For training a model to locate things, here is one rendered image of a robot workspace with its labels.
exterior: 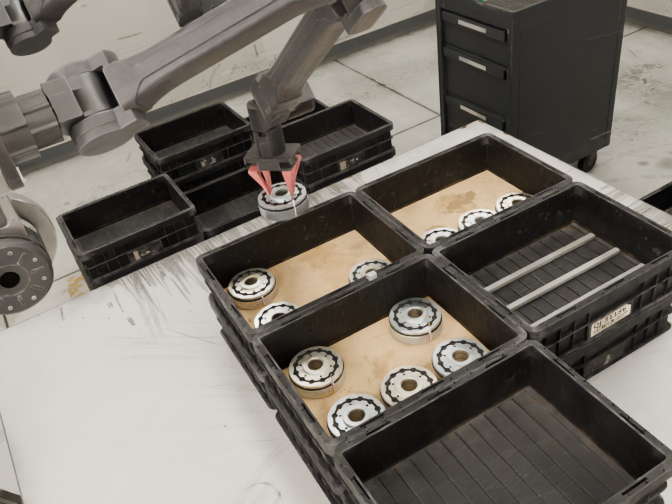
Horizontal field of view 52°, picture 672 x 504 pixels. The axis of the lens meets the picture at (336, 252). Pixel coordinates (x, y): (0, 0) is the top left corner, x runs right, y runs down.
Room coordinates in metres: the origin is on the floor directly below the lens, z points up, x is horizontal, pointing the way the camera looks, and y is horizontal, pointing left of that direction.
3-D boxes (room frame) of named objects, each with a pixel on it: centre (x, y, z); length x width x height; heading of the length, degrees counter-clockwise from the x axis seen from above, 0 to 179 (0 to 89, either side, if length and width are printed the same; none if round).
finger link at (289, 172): (1.20, 0.08, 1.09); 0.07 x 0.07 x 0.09; 70
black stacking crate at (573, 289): (1.02, -0.43, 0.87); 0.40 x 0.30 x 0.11; 114
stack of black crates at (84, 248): (1.98, 0.67, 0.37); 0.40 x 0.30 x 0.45; 115
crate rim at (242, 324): (1.14, 0.06, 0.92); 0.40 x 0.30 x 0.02; 114
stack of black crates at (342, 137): (2.33, -0.05, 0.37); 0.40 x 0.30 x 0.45; 116
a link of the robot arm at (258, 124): (1.21, 0.09, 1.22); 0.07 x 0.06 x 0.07; 116
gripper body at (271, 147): (1.21, 0.09, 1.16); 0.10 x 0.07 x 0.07; 70
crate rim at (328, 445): (0.86, -0.06, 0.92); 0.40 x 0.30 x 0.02; 114
